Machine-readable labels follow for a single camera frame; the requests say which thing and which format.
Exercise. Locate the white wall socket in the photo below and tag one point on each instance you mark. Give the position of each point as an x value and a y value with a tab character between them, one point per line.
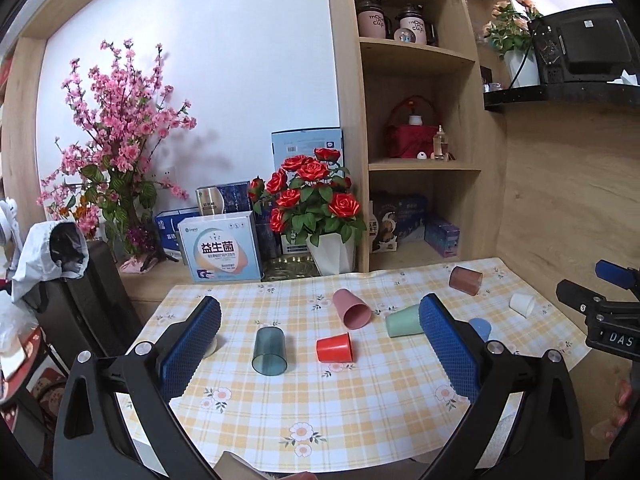
166	174

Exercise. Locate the clear glass bottle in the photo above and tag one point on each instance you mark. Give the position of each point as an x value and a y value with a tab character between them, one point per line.
441	145

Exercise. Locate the gold metal tray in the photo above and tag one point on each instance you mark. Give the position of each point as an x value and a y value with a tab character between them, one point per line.
290	267

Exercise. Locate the black monitor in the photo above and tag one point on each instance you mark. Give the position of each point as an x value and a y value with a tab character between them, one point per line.
585	42

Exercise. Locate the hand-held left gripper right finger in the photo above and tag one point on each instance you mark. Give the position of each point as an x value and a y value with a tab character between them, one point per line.
450	350

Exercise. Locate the dark teal translucent cup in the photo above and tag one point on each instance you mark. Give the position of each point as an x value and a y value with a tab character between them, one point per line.
270	352

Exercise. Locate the white jacket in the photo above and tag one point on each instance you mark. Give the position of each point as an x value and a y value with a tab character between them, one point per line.
35	255

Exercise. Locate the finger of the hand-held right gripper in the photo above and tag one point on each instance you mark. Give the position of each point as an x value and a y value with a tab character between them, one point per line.
612	272
575	294

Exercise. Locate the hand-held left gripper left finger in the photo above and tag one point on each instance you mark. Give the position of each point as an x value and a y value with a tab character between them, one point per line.
192	345

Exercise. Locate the pink blossom artificial tree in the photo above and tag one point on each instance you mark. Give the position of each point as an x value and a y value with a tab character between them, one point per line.
125	110

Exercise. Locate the white and blue square box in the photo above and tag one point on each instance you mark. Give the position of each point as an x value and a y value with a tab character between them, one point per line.
220	247

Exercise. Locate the red gift basket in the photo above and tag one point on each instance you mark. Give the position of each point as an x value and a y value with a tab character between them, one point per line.
407	137

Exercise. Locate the wooden shelf unit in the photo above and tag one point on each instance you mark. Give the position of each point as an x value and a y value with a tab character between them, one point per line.
415	70

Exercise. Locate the green plastic cup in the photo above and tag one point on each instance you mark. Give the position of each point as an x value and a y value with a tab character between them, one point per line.
402	321

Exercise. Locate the small glass globe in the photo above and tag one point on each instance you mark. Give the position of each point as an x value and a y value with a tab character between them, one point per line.
401	36

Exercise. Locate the red round stool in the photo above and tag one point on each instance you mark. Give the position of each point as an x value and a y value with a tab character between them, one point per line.
25	375

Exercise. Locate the pink roses in white pot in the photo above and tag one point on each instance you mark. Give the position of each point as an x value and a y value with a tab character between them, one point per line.
515	35

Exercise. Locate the white tissue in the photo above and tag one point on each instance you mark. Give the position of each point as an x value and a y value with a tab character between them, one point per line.
624	79

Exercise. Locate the person's right hand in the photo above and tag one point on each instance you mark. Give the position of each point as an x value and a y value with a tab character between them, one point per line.
625	405

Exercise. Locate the brown plastic cup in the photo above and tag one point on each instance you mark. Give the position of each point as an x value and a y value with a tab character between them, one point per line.
465	280

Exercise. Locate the dark blue snack box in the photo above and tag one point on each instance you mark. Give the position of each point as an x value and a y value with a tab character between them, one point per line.
397	222

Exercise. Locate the dark blue box gold print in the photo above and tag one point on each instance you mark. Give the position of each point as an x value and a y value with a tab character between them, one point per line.
225	197

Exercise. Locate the pale grey cup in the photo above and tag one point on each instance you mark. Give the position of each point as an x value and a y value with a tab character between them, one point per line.
211	349

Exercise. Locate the blue plastic cup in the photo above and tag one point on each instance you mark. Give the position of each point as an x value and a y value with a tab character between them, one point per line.
481	329

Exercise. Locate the red plastic cup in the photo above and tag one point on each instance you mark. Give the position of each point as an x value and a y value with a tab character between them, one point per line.
335	347

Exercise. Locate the dark blue slim box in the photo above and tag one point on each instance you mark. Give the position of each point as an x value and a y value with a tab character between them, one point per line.
265	240

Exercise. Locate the clear plastic bag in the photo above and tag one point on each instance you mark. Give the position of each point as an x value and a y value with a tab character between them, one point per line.
15	325

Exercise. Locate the pink plastic cup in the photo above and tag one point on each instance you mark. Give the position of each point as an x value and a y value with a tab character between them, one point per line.
351	307

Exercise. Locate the white fan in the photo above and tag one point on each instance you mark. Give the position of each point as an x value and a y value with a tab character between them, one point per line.
9	230

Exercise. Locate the red roses in white vase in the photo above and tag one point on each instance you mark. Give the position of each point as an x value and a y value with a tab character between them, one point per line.
310	200

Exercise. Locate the blue milk carton box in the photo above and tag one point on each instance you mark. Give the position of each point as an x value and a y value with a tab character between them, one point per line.
167	230

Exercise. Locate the yellow checked floral tablecloth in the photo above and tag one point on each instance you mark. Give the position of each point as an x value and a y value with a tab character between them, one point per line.
310	400

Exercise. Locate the black shelf board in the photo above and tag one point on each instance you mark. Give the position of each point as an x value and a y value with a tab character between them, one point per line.
565	94

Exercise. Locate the white plastic cup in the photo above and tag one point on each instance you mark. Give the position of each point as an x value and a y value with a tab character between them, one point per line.
522	305

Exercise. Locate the tall light blue carton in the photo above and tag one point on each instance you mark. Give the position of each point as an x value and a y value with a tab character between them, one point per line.
305	142

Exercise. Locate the small purple box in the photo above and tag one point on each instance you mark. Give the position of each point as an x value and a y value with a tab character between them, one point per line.
442	237

